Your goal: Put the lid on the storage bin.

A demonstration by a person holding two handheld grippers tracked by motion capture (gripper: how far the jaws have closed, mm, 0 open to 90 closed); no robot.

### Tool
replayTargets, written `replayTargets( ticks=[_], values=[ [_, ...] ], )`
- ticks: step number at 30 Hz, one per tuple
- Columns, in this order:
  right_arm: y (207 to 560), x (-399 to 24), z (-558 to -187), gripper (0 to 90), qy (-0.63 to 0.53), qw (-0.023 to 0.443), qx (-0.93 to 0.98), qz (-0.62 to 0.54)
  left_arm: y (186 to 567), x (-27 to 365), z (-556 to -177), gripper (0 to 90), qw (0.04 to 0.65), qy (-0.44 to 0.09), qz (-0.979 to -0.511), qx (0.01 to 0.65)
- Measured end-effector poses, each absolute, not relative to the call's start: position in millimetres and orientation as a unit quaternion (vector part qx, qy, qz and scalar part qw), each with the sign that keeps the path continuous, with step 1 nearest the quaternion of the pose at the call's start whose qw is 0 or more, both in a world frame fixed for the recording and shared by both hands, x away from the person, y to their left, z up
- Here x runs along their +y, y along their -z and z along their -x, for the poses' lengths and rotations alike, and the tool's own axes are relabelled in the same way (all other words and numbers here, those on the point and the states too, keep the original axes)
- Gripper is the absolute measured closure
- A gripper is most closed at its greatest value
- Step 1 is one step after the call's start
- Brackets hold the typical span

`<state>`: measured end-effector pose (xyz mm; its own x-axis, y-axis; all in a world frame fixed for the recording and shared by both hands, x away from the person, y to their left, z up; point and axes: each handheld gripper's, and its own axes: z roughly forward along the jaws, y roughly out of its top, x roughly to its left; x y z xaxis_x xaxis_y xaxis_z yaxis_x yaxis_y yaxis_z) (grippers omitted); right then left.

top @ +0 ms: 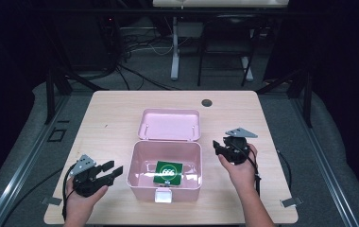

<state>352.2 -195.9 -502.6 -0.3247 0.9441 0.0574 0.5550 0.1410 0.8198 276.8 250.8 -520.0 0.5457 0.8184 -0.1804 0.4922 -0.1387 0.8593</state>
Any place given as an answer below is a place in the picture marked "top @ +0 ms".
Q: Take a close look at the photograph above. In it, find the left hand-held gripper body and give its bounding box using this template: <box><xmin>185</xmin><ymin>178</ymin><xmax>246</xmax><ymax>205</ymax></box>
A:
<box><xmin>69</xmin><ymin>153</ymin><xmax>110</xmax><ymax>199</ymax></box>

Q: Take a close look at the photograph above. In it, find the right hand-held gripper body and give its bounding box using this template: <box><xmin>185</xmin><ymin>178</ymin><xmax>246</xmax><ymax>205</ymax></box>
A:
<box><xmin>222</xmin><ymin>127</ymin><xmax>259</xmax><ymax>166</ymax></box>

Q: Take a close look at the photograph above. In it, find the green card pack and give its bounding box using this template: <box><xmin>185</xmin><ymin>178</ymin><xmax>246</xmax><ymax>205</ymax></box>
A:
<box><xmin>152</xmin><ymin>160</ymin><xmax>184</xmax><ymax>187</ymax></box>

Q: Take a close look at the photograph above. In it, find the pink storage box with lid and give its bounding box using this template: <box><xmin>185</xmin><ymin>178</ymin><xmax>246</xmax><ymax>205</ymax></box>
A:
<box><xmin>127</xmin><ymin>108</ymin><xmax>204</xmax><ymax>204</ymax></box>

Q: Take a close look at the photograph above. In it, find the person's left hand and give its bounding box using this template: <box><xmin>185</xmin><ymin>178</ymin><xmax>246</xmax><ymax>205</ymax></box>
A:
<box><xmin>63</xmin><ymin>177</ymin><xmax>110</xmax><ymax>225</ymax></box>

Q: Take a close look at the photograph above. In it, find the person's right hand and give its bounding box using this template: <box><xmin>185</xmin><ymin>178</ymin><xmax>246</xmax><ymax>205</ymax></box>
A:
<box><xmin>217</xmin><ymin>143</ymin><xmax>260</xmax><ymax>199</ymax></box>

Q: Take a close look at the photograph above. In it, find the black metal stand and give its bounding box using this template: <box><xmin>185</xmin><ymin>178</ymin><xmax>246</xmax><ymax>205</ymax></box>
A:
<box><xmin>43</xmin><ymin>29</ymin><xmax>110</xmax><ymax>126</ymax></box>
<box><xmin>256</xmin><ymin>67</ymin><xmax>314</xmax><ymax>129</ymax></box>

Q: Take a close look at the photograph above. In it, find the black chair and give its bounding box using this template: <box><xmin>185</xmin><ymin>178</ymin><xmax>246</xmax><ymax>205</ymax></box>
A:
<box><xmin>197</xmin><ymin>13</ymin><xmax>262</xmax><ymax>88</ymax></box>

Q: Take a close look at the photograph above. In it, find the white desk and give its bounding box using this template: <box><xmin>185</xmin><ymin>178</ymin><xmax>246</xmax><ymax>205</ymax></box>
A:
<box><xmin>151</xmin><ymin>0</ymin><xmax>291</xmax><ymax>82</ymax></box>

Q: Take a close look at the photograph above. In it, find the dark computer tower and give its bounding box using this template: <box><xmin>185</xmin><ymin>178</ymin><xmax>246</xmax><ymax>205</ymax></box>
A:
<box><xmin>96</xmin><ymin>13</ymin><xmax>124</xmax><ymax>72</ymax></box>

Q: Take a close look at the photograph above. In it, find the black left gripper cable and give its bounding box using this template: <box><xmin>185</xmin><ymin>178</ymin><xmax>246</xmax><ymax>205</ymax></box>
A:
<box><xmin>60</xmin><ymin>163</ymin><xmax>78</xmax><ymax>221</ymax></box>

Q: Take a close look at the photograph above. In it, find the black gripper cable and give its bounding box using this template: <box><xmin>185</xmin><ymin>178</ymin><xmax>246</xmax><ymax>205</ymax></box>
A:
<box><xmin>231</xmin><ymin>143</ymin><xmax>263</xmax><ymax>197</ymax></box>
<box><xmin>60</xmin><ymin>163</ymin><xmax>78</xmax><ymax>221</ymax></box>

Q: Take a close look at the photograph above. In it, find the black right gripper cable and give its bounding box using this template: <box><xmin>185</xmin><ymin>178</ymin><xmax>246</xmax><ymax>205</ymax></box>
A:
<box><xmin>231</xmin><ymin>143</ymin><xmax>263</xmax><ymax>197</ymax></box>

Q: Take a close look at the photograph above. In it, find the metal table bracket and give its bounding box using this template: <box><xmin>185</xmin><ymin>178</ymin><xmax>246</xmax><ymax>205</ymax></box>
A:
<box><xmin>280</xmin><ymin>196</ymin><xmax>304</xmax><ymax>209</ymax></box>
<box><xmin>41</xmin><ymin>196</ymin><xmax>63</xmax><ymax>206</ymax></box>

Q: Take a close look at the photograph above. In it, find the black floor cable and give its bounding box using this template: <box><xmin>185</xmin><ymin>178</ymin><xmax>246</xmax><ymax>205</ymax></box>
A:
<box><xmin>1</xmin><ymin>167</ymin><xmax>64</xmax><ymax>227</ymax></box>

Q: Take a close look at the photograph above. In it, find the thin black cable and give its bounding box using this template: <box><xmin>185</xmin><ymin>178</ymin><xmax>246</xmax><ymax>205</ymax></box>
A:
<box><xmin>276</xmin><ymin>149</ymin><xmax>293</xmax><ymax>191</ymax></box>

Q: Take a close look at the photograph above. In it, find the aluminium floor rail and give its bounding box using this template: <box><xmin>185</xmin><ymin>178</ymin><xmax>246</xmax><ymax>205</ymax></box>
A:
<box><xmin>0</xmin><ymin>94</ymin><xmax>72</xmax><ymax>227</ymax></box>
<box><xmin>289</xmin><ymin>96</ymin><xmax>359</xmax><ymax>227</ymax></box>

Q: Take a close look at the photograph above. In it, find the tangle of floor cables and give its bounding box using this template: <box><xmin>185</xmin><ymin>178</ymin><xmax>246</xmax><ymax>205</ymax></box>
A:
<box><xmin>114</xmin><ymin>23</ymin><xmax>183</xmax><ymax>93</ymax></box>

